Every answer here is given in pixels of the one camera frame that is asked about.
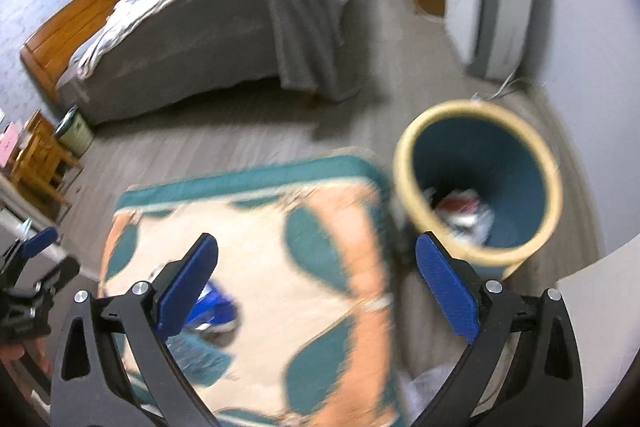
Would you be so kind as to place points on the grey bedspread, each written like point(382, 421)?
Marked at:
point(210, 37)

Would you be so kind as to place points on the blue plastic package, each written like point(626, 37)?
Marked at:
point(215, 309)

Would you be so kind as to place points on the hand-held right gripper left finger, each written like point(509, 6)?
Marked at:
point(192, 282)

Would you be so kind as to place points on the white tissue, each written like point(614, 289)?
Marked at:
point(472, 227)

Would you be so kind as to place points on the wooden nightstand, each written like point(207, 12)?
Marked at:
point(42, 162)

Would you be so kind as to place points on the wooden bed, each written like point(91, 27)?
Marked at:
point(65, 32)

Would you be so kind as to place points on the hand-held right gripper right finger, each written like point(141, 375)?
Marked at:
point(447, 287)

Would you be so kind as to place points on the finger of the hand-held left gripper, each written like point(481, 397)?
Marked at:
point(40, 242)
point(55, 277)

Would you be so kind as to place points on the person's left hand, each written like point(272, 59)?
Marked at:
point(25, 359)

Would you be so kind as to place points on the green orange patterned mat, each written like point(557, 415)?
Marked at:
point(300, 267)

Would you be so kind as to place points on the blue bin with yellow rim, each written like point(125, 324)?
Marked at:
point(520, 177)

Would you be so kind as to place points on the pink box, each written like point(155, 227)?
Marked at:
point(9, 144)

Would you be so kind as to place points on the red white wrapper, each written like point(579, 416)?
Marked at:
point(457, 204)

